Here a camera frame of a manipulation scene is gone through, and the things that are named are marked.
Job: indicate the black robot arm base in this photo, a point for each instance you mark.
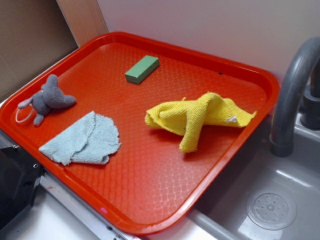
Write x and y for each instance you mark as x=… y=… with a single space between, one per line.
x=20 y=175

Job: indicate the light blue folded cloth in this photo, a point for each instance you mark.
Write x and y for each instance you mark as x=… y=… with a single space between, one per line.
x=90 y=140

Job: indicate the gray plush elephant toy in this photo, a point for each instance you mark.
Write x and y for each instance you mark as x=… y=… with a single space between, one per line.
x=48 y=98

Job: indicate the yellow crumpled cloth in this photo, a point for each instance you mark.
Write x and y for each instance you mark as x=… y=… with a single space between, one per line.
x=187 y=117

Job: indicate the gray toy sink basin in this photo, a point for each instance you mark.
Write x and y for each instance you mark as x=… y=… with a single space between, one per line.
x=259 y=196

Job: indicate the red plastic tray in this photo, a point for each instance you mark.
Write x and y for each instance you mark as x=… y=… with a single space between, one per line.
x=148 y=184

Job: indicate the green rectangular block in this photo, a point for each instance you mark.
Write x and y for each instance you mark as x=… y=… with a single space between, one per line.
x=142 y=69

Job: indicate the brown cardboard panel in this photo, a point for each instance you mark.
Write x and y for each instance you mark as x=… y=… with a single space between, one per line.
x=34 y=35

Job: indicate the gray toy faucet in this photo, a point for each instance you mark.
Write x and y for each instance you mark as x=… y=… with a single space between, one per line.
x=300 y=88

